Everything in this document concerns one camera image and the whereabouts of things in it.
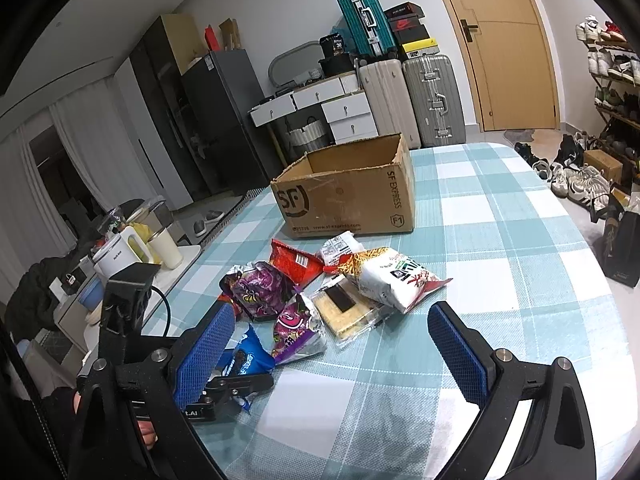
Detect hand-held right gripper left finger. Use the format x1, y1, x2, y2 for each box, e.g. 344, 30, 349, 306
67, 301, 236, 480

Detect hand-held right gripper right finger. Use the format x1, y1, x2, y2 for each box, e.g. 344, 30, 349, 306
426, 301, 597, 480

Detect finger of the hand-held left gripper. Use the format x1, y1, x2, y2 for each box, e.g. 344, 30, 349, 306
177, 374, 275, 425

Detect blue cookie packet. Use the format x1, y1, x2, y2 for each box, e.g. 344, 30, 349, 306
215, 324, 277, 411

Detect purple and silver snack packet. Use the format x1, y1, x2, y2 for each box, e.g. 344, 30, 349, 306
271, 294, 328, 365

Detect large purple snack packet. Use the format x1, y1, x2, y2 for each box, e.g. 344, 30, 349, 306
220, 261, 296, 323

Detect white noodle snack packet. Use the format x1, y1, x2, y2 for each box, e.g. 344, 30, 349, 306
339, 247, 453, 313

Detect clear cracker packet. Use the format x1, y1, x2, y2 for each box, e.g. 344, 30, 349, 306
311, 280, 388, 343

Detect red snack packet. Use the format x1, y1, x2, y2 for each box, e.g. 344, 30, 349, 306
269, 239, 326, 288

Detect small white snack packet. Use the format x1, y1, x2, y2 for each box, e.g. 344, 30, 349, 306
318, 231, 366, 275

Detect brown cardboard box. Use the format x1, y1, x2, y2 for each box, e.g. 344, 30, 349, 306
270, 133, 417, 240

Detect person's left hand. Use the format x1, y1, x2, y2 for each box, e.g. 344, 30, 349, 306
136, 419, 159, 452

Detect white electric kettle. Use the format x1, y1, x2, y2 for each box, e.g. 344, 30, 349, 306
92, 225, 153, 278

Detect white side table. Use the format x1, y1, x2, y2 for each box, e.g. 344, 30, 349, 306
52, 242, 201, 356

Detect cream cup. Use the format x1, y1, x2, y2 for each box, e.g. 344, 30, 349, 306
145, 229, 183, 268

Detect black jacket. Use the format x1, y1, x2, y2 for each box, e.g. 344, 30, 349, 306
5, 255, 76, 333

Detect teal checked tablecloth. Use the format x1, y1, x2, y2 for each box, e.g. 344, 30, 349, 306
75, 142, 631, 480

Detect grey slippers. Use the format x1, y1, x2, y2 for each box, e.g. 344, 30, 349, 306
192, 210, 226, 238

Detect white curtain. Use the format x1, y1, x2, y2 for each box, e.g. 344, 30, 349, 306
50, 77, 166, 241

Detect dark tall cabinet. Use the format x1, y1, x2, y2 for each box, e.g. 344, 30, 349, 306
129, 15, 211, 211

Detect black paper bag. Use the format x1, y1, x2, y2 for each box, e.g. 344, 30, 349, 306
592, 187, 640, 288

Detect dark grey fridge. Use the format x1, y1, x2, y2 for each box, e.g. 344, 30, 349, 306
181, 49, 283, 196

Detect pile of sneakers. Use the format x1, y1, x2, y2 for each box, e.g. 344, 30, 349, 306
515, 132, 616, 206

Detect small brown shoe box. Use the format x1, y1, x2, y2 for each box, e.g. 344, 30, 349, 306
584, 149, 623, 181

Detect grey woven basket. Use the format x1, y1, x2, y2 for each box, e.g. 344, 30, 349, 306
285, 116, 331, 158

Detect silver suitcase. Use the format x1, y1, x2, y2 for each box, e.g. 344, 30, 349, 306
401, 55, 467, 148

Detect beige suitcase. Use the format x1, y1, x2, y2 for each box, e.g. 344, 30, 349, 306
357, 58, 422, 150

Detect white drawer dresser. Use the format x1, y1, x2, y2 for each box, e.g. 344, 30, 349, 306
250, 74, 379, 143

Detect wooden shoe rack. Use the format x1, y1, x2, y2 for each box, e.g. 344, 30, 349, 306
575, 15, 640, 186

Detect oval grey mirror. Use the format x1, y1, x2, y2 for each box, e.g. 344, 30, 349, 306
267, 42, 326, 96

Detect wooden door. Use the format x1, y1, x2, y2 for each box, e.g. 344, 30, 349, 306
425, 0, 561, 133

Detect yellow and black shoe box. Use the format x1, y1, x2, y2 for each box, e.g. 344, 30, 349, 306
400, 39, 441, 59

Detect black tub with label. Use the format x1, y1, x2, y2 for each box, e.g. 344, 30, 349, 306
320, 34, 346, 58

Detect red and black shoe box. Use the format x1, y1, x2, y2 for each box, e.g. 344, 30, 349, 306
391, 16, 426, 35

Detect teal suitcase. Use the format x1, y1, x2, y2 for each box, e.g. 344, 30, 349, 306
334, 0, 401, 58

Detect rows of assorted shoes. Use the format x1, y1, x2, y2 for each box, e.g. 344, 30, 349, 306
575, 15, 640, 116

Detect black cable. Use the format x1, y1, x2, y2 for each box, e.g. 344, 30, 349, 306
150, 285, 173, 341

